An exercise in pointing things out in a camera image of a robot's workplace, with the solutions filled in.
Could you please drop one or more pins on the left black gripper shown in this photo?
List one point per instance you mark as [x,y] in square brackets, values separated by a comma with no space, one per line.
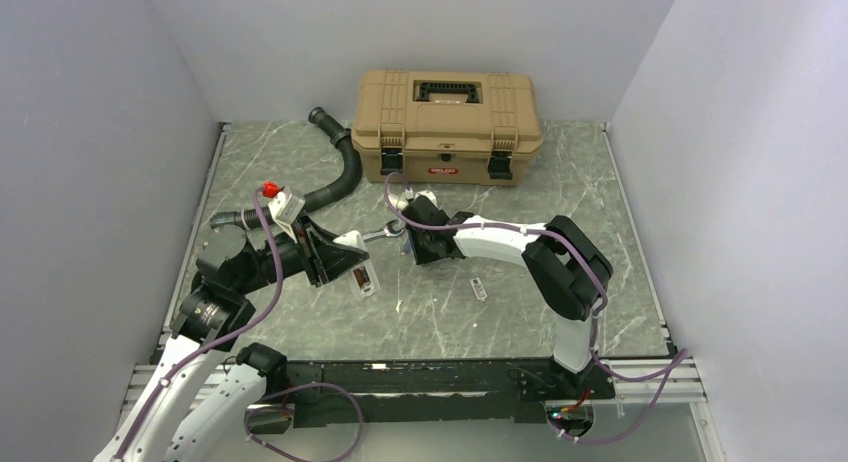
[321,255]

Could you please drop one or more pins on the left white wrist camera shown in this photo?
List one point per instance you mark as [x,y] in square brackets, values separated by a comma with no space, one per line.
[284,207]

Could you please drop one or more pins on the silver combination wrench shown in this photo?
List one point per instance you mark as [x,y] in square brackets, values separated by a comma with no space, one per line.
[392,229]

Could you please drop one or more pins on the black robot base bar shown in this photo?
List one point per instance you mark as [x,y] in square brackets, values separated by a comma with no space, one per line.
[321,393]

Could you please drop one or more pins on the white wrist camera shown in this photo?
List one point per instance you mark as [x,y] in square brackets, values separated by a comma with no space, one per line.
[284,207]
[426,194]

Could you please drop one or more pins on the aluminium frame rail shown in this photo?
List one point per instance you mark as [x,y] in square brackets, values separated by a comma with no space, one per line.
[683,385]

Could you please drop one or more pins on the white battery cover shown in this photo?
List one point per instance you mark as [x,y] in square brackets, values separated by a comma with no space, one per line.
[478,289]

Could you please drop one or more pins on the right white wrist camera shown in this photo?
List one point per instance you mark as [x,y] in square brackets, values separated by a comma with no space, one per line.
[426,194]

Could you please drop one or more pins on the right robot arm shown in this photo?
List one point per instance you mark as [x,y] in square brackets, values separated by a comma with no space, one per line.
[570,272]

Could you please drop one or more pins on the tan plastic toolbox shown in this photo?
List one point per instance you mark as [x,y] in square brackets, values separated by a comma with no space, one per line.
[447,127]

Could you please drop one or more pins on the white AC remote control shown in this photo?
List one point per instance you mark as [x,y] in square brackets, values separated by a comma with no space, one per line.
[363,278]

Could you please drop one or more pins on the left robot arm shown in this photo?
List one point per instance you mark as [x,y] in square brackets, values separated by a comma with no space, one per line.
[169,422]

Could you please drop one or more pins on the white pipe elbow fitting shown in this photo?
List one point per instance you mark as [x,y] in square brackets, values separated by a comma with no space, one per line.
[397,202]

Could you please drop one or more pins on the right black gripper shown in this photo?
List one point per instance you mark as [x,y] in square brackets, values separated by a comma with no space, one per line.
[421,256]

